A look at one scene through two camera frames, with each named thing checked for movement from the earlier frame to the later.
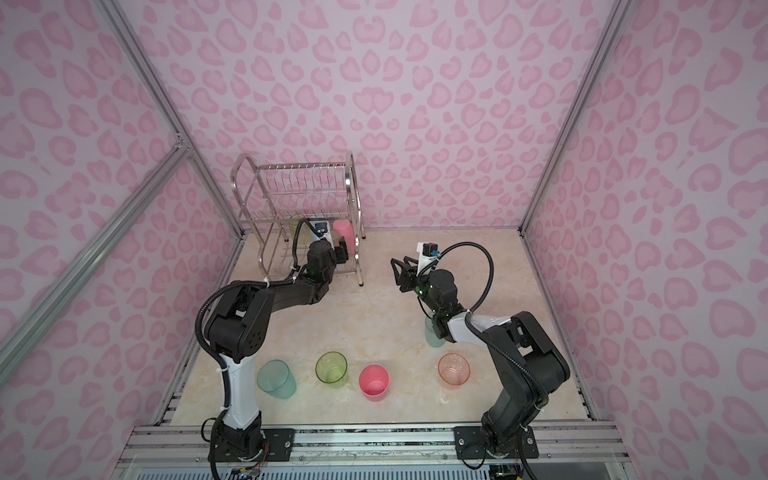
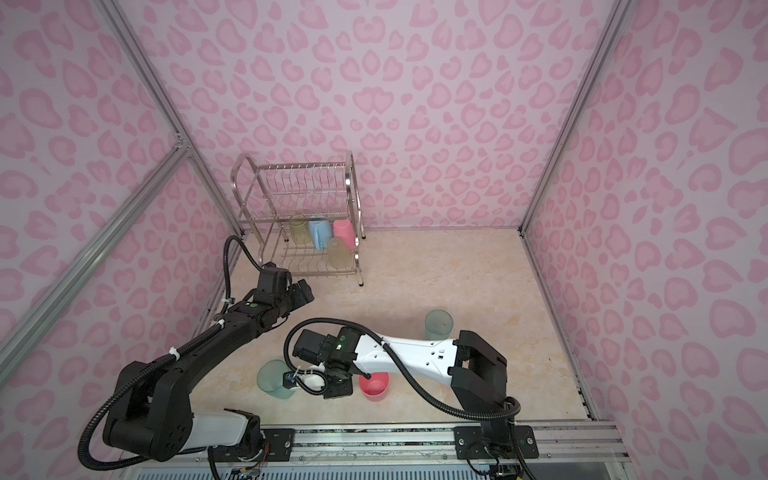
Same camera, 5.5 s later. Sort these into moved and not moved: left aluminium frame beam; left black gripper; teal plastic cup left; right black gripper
Moved: left black gripper; right black gripper
Not moved: teal plastic cup left; left aluminium frame beam
